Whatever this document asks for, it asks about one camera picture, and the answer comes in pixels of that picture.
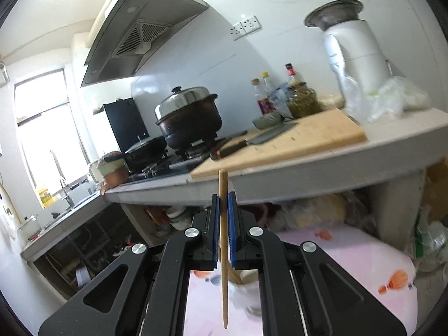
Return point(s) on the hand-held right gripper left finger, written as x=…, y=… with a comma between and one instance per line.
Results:
x=216, y=238

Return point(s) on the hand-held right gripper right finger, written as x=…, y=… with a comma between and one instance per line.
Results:
x=231, y=238

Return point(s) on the wooden chopstick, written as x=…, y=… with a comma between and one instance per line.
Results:
x=223, y=182

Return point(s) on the stack of bowls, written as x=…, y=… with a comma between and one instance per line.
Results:
x=176, y=220

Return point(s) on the white plastic bag liner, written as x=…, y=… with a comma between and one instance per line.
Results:
x=245, y=301

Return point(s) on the gas stove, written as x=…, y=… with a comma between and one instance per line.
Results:
x=168, y=168

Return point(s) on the yellow filled plastic bag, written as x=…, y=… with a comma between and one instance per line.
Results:
x=315, y=213

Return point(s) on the kitchen cleaver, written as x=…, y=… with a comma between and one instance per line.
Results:
x=269, y=134

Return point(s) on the black frying pan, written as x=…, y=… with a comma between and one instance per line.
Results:
x=147, y=150

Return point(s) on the black cooking pot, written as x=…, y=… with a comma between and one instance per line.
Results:
x=189, y=126

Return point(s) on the copper pot with cream lid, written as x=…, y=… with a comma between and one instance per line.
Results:
x=115, y=178

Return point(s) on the wooden cutting board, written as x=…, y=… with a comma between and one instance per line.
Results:
x=297, y=140

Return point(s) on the small grey bowl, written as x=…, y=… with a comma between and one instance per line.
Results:
x=266, y=123

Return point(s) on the cream container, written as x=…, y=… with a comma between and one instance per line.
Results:
x=95, y=171

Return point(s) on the cork top bottle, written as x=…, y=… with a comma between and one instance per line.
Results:
x=262, y=103

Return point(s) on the steel pot lid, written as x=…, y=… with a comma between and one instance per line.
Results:
x=185, y=101

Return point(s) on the blue packet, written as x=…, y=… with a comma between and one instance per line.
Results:
x=280, y=101

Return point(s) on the black box appliance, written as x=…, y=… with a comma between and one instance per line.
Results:
x=122, y=122

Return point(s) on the metal faucet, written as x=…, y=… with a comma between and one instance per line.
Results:
x=68, y=196

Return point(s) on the yellow cap bottle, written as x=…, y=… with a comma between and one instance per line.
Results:
x=267, y=84

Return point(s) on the red cap sauce bottle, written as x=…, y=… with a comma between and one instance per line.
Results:
x=292, y=73

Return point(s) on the clear plastic bag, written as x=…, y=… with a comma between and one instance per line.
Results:
x=353, y=101

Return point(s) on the glass pot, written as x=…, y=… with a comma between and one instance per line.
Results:
x=29, y=229

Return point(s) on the window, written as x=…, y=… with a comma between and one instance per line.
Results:
x=45, y=147

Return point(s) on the grey range hood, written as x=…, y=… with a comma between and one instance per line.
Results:
x=140, y=35

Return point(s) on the white plastic bag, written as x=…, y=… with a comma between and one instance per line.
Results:
x=399, y=94

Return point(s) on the white kitchen appliance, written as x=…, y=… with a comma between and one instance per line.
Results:
x=357, y=52

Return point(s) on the stainless steel bowl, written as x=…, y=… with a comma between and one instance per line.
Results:
x=332, y=12

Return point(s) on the white double wall socket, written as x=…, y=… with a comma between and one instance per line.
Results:
x=245, y=27

